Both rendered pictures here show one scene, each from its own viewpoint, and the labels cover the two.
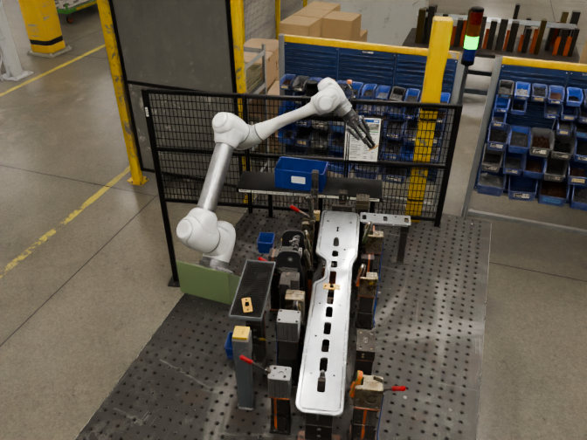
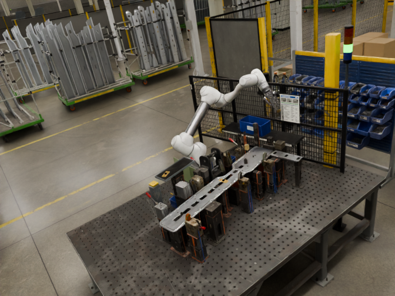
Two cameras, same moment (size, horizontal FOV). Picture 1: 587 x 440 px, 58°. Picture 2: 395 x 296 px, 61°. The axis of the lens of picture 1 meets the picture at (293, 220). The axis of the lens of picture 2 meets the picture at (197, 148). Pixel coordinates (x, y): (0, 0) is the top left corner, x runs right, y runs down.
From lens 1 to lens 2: 1.62 m
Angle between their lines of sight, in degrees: 34
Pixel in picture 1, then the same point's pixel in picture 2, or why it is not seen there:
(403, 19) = not seen: outside the picture
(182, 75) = (240, 73)
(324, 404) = (170, 225)
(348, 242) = (253, 162)
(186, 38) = (241, 53)
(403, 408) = (231, 253)
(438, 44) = (329, 50)
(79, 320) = not seen: hidden behind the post
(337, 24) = (374, 46)
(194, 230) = (176, 141)
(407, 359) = (255, 232)
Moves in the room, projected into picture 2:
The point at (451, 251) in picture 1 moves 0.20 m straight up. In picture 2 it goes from (337, 188) to (338, 169)
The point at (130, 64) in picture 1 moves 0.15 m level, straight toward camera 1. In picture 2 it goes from (219, 67) to (217, 69)
